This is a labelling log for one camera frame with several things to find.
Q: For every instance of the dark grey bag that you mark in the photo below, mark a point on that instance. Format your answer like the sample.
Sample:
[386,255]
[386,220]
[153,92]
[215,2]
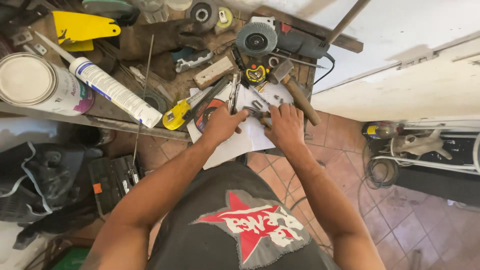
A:
[41,180]

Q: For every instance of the grey blue hand tool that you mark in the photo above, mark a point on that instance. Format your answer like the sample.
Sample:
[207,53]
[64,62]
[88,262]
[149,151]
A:
[193,60]

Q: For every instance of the person's right fingers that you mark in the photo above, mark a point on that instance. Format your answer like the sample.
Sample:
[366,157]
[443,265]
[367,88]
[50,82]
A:
[285,111]

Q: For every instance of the person's dark star shirt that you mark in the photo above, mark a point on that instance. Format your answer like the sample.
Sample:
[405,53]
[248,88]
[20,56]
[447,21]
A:
[232,225]

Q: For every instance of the black tool case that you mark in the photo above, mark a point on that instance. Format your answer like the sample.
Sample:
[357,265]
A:
[112,180]

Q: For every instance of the silver locking pliers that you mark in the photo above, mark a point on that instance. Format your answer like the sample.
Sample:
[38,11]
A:
[234,92]

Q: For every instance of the black screwdriver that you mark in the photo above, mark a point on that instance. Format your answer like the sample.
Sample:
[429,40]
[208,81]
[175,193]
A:
[238,59]

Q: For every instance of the brown leather work glove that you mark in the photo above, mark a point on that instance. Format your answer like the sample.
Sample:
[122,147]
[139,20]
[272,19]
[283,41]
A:
[161,41]

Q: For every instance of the yellow black tape measure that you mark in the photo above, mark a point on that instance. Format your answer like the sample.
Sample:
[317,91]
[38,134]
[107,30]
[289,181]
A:
[256,72]

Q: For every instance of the metal bracket plate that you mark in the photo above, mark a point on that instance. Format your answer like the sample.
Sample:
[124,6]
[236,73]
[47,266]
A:
[21,37]

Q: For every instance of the black cutting disc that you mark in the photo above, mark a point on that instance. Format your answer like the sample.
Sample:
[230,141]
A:
[205,112]

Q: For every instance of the white paper sheet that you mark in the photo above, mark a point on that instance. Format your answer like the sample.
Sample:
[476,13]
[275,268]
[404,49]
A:
[247,138]

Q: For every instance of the person's left hand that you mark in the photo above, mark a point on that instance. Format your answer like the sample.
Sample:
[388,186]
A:
[221,125]

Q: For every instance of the white metal rack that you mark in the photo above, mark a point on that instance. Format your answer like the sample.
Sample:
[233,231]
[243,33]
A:
[431,150]

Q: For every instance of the yellow plastic scraper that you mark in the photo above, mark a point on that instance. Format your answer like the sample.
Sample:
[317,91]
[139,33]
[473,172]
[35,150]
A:
[80,29]

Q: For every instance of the white paint can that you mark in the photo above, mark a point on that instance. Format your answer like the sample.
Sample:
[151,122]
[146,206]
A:
[39,84]

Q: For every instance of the person's right hand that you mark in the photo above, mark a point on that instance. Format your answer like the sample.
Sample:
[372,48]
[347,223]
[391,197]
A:
[287,127]

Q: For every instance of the small metal clamp tool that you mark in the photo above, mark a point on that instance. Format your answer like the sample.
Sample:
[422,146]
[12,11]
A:
[258,113]

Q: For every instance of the animal skull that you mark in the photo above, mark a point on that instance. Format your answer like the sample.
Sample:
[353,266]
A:
[422,144]

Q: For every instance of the grinding disc with hub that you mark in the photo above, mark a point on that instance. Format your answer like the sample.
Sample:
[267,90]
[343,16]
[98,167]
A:
[201,14]

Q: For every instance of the small wooden block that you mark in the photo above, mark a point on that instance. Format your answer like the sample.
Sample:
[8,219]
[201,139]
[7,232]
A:
[213,72]

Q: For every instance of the yellow green round disc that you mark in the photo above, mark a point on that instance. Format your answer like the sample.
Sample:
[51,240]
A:
[224,17]

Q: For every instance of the grey angle grinder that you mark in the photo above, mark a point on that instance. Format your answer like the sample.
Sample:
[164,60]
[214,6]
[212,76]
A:
[288,39]

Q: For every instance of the clear plastic cup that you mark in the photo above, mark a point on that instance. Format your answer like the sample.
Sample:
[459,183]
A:
[153,10]

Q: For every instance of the thin metal welding rod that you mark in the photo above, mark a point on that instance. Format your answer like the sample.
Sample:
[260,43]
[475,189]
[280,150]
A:
[143,93]

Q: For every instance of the white sealant cartridge tube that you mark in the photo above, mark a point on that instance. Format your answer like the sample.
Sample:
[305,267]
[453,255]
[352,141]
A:
[112,88]

